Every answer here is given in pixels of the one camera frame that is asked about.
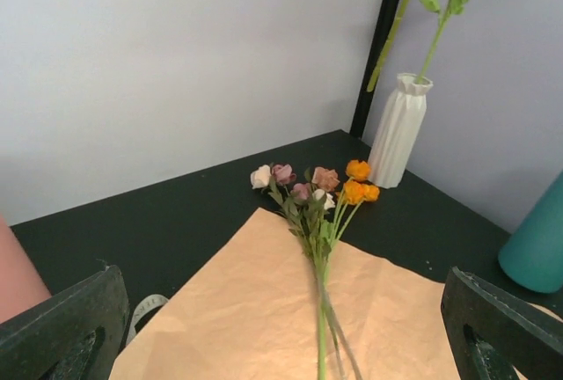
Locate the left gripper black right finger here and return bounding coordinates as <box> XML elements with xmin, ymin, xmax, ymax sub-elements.
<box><xmin>441</xmin><ymin>267</ymin><xmax>562</xmax><ymax>379</ymax></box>

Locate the blue artificial flower bunch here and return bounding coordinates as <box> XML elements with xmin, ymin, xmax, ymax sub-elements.
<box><xmin>366</xmin><ymin>0</ymin><xmax>410</xmax><ymax>92</ymax></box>

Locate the white ribbed vase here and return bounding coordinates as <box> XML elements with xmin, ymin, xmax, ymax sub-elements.
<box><xmin>369</xmin><ymin>73</ymin><xmax>434</xmax><ymax>189</ymax></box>

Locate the pink ceramic vase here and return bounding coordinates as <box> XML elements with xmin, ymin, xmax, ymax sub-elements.
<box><xmin>0</xmin><ymin>218</ymin><xmax>52</xmax><ymax>323</ymax></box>

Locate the teal cylindrical vase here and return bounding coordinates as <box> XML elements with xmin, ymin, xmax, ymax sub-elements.
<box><xmin>498</xmin><ymin>176</ymin><xmax>562</xmax><ymax>294</ymax></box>

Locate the orange artificial flower bunch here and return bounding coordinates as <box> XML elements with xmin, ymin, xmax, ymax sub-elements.
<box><xmin>313</xmin><ymin>160</ymin><xmax>380</xmax><ymax>379</ymax></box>

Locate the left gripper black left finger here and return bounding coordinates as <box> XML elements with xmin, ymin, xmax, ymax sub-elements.
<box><xmin>1</xmin><ymin>266</ymin><xmax>129</xmax><ymax>379</ymax></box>

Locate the right black frame post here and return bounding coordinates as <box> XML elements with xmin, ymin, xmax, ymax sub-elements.
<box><xmin>349</xmin><ymin>0</ymin><xmax>399</xmax><ymax>138</ymax></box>

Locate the green and orange wrapping paper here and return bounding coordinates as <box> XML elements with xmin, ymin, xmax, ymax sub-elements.
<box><xmin>106</xmin><ymin>206</ymin><xmax>563</xmax><ymax>380</ymax></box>

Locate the pink artificial flower bunch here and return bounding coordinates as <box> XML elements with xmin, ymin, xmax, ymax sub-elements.
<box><xmin>250</xmin><ymin>162</ymin><xmax>364</xmax><ymax>380</ymax></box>

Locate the cream printed ribbon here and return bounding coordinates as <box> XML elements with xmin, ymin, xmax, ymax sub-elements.
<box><xmin>125</xmin><ymin>294</ymin><xmax>169</xmax><ymax>346</ymax></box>

